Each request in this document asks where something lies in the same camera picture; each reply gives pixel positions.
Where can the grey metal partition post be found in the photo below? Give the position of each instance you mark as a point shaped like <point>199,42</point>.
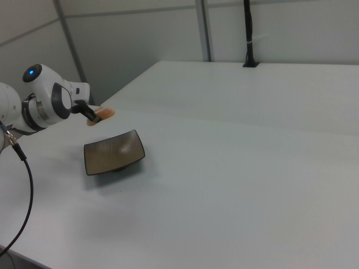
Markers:
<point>204,30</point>
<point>73,56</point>

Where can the orange bread roll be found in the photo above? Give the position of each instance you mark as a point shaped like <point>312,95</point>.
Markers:
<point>107,112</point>

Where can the square brown ceramic plate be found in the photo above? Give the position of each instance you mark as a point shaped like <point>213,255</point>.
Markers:
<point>112,153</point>

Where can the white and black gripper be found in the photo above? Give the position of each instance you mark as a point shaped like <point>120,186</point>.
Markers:
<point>81,91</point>

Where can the black camera stand pole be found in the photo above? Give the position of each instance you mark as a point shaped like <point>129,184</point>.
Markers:
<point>249,50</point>

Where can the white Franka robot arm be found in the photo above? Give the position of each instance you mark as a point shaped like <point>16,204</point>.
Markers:
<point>42,95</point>

